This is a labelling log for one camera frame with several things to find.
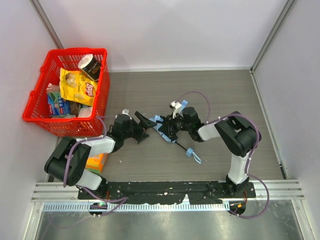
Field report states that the light blue folding umbrella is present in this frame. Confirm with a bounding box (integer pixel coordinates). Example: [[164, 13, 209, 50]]
[[150, 105, 204, 164]]

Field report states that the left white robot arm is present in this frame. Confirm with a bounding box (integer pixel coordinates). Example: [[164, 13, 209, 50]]
[[44, 110, 157, 198]]

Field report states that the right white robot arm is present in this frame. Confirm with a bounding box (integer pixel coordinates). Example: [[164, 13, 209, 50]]
[[154, 107, 262, 196]]

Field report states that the orange yellow sponge box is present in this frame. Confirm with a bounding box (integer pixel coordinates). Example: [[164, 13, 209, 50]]
[[85, 153, 108, 174]]

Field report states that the white small box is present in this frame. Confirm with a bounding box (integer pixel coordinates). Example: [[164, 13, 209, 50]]
[[78, 106, 93, 118]]

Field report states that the brown snack package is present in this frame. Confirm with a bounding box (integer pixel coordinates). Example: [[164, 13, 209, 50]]
[[68, 101, 82, 117]]

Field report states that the yellow Lays chip bag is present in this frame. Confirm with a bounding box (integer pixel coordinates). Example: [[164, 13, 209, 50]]
[[59, 67, 98, 107]]

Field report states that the red plastic shopping basket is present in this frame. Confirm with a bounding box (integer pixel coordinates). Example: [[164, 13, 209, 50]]
[[22, 47, 110, 137]]

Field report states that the black cylindrical snack can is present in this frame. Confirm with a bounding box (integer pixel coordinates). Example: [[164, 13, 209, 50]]
[[77, 53, 102, 82]]

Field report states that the blue green sponge pack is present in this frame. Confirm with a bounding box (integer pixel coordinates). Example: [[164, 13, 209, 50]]
[[46, 83, 70, 117]]

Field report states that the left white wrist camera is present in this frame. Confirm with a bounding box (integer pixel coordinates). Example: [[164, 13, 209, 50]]
[[121, 109, 129, 115]]

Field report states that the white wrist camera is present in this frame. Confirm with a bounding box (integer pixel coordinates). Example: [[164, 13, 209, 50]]
[[121, 109, 129, 115], [169, 100, 188, 119]]

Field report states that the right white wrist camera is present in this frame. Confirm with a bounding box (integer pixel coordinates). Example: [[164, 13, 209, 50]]
[[169, 100, 188, 119]]

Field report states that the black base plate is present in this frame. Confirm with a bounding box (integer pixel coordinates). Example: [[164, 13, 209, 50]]
[[78, 181, 256, 205]]

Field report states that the white slotted cable duct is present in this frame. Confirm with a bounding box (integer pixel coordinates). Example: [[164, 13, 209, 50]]
[[42, 201, 230, 212]]

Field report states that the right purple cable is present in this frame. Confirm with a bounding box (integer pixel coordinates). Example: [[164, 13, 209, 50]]
[[178, 91, 270, 221]]

